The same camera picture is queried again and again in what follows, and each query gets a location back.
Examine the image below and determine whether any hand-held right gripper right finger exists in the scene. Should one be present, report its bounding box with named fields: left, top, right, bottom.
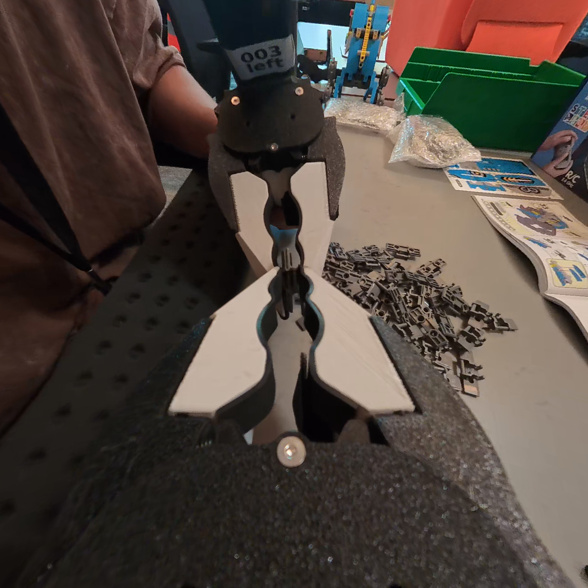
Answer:
left=300, top=266, right=417, bottom=420

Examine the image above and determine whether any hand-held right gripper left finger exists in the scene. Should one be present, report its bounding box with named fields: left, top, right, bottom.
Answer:
left=168, top=268, right=282, bottom=432

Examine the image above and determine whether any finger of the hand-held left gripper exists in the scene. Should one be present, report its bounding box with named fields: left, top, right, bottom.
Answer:
left=229, top=170, right=282, bottom=277
left=290, top=160, right=337, bottom=273

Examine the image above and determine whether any pile of grey track links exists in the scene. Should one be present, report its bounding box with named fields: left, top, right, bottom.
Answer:
left=322, top=243, right=518, bottom=398

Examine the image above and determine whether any person's left forearm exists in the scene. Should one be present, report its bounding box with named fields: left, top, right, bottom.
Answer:
left=147, top=64, right=219, bottom=159

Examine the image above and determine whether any grey desk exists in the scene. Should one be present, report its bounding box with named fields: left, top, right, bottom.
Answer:
left=257, top=18, right=588, bottom=588

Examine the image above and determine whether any clear bag of small parts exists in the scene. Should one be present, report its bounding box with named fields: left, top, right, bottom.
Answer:
left=388, top=115, right=481, bottom=169
left=324, top=98, right=406, bottom=132

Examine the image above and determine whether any black perforated foam pad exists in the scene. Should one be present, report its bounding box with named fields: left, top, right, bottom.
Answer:
left=0, top=165, right=260, bottom=556

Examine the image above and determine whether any blue brick model vehicle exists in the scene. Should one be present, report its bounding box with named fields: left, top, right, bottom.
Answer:
left=299, top=0, right=392, bottom=107

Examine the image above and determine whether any blue sticker sheet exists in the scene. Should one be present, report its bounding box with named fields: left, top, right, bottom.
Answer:
left=443, top=157, right=563, bottom=201

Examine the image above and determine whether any green plastic bin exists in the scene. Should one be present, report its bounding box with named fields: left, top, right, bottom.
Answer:
left=397, top=46, right=586, bottom=152

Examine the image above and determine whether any open instruction booklet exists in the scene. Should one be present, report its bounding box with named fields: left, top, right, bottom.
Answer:
left=473, top=195, right=588, bottom=341

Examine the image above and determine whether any printed toy set box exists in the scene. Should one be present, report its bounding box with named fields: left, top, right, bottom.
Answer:
left=530, top=78, right=588, bottom=203

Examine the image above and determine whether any black lanyard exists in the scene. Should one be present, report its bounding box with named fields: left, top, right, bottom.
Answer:
left=0, top=106, right=113, bottom=296

